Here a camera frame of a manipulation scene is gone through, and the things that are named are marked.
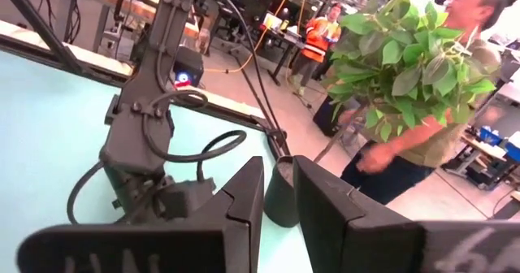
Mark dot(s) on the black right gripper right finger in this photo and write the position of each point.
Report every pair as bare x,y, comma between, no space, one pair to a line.
365,240

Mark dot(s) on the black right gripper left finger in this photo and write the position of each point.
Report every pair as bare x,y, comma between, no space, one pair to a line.
162,248

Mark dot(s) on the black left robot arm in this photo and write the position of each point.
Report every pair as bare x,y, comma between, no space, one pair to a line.
142,135

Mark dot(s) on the person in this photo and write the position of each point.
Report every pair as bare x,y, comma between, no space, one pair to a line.
319,37
390,179

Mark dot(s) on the black plant pot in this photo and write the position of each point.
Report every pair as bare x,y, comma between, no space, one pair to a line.
280,200

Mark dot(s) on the black computer tower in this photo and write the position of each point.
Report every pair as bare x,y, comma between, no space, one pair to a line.
189,68

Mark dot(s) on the blue storage bin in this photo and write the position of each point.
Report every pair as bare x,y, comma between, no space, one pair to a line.
489,137

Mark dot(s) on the green leafy plant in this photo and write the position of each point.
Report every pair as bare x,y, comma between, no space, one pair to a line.
406,61

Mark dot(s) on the black desk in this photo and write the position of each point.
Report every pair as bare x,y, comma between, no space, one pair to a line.
284,41

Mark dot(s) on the wooden top workbench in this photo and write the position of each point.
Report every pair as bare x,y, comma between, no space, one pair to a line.
134,5

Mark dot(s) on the black aluminium frame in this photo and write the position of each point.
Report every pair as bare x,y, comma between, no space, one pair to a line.
40,25

